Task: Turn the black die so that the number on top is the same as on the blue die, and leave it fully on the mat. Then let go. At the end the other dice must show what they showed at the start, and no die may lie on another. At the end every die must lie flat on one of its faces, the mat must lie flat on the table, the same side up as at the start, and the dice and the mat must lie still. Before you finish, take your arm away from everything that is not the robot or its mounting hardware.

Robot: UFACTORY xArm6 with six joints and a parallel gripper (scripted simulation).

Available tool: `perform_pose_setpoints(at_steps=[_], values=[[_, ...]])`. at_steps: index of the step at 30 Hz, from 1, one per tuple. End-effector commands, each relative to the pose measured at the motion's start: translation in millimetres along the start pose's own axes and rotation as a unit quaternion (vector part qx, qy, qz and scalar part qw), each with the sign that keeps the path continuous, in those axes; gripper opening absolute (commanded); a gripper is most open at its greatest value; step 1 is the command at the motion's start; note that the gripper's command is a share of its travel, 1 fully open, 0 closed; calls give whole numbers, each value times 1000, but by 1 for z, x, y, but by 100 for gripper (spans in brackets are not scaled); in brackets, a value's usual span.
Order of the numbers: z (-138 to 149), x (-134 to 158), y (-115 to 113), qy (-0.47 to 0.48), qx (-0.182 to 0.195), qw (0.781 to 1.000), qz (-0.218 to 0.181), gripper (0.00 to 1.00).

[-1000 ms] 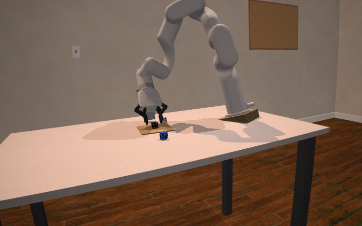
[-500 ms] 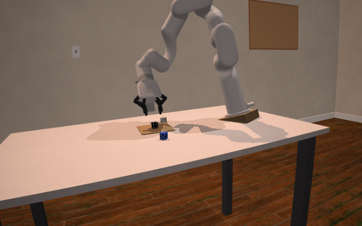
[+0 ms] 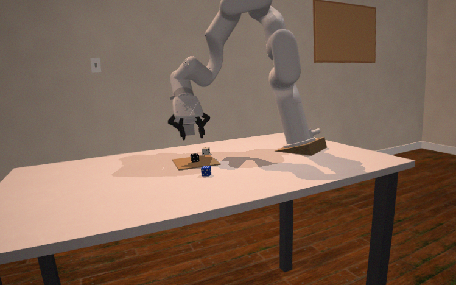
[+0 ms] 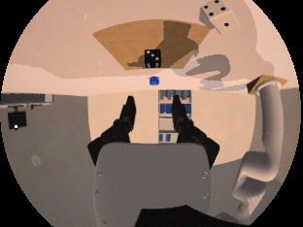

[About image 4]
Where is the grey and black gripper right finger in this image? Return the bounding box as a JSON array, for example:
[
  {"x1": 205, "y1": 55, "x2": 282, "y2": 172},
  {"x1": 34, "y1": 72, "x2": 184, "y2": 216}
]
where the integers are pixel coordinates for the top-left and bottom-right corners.
[{"x1": 171, "y1": 95, "x2": 219, "y2": 170}]

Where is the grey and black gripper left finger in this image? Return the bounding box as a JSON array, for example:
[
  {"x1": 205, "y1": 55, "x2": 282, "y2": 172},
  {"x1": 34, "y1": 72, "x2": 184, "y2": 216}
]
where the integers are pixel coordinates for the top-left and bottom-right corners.
[{"x1": 87, "y1": 95, "x2": 137, "y2": 166}]

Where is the beige die with black pips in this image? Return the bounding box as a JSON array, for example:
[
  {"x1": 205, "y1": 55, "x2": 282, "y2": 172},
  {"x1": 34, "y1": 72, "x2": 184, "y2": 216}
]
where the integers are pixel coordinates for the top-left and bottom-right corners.
[{"x1": 201, "y1": 0, "x2": 241, "y2": 35}]

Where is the brown mat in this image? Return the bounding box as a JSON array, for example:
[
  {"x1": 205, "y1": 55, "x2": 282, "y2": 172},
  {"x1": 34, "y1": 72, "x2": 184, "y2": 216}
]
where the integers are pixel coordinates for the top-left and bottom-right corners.
[{"x1": 92, "y1": 19, "x2": 211, "y2": 71}]

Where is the blue die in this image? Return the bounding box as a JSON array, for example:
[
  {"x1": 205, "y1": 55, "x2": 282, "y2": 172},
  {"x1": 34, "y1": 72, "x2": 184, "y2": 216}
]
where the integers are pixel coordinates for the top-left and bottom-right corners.
[{"x1": 150, "y1": 77, "x2": 159, "y2": 85}]

